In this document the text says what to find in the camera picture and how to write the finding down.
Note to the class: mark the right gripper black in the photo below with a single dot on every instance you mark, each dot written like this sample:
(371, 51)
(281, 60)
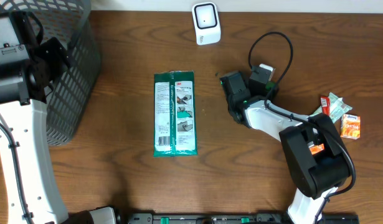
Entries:
(265, 93)

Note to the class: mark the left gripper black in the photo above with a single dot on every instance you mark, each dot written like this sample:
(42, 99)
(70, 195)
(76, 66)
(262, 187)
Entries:
(54, 58)

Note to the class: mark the green 3M gloves package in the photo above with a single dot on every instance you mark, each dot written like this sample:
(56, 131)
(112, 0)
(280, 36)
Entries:
(174, 114)

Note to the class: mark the red snack bar wrapper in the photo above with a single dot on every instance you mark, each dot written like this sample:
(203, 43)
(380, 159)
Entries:
(325, 105)

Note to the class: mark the orange tissue pack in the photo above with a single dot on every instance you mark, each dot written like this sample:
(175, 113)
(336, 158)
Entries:
(316, 149)
(350, 126)

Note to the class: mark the mint green wipes packet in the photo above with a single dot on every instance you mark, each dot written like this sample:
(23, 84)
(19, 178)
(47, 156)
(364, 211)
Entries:
(337, 109)

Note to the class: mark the green lid glass jar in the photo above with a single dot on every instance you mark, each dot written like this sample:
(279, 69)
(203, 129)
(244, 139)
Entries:
(266, 73)

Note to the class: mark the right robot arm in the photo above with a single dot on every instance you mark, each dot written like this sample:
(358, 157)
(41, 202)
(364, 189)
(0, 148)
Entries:
(316, 157)

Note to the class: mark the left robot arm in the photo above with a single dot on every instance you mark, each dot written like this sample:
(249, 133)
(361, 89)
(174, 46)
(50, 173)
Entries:
(32, 192)

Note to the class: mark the white barcode scanner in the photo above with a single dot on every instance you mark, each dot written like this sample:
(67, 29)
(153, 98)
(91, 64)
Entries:
(206, 23)

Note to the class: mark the grey plastic mesh basket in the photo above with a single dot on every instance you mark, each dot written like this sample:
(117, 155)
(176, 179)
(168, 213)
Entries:
(66, 20)

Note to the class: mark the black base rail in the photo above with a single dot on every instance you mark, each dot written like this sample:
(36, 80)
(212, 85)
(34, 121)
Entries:
(147, 218)

